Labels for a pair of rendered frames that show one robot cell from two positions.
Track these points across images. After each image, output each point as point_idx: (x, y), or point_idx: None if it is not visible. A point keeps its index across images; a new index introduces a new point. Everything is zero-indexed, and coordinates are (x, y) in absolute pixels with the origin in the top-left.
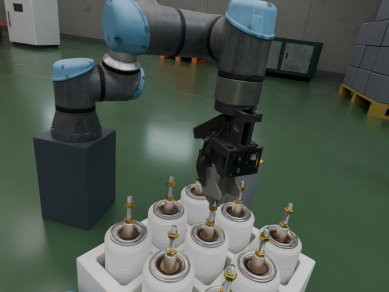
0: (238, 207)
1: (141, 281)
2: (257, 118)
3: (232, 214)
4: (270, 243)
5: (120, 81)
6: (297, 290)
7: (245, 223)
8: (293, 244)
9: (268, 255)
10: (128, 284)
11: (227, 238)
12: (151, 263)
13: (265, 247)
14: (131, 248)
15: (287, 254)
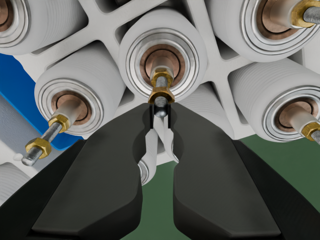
0: (288, 27)
1: (58, 57)
2: None
3: (265, 18)
4: (260, 120)
5: None
6: (249, 134)
7: (268, 58)
8: (292, 137)
9: (246, 116)
10: (39, 54)
11: (197, 84)
12: (41, 99)
13: (250, 116)
14: (3, 51)
15: (266, 139)
